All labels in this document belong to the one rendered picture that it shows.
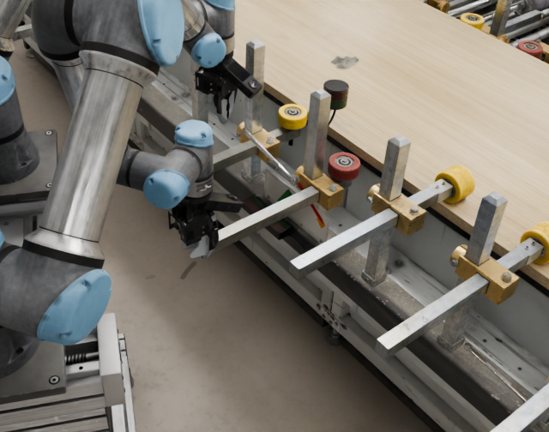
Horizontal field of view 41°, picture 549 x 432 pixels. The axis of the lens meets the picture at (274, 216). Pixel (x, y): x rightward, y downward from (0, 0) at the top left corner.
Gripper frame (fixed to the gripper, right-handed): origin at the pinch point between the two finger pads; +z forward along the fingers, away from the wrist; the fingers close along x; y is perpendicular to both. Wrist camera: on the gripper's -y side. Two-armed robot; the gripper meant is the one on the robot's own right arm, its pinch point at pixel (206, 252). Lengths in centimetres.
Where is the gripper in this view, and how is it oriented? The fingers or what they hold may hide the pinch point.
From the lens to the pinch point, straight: 167.3
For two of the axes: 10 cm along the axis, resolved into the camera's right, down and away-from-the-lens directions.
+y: -7.8, 3.8, -4.9
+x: 6.2, 5.3, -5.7
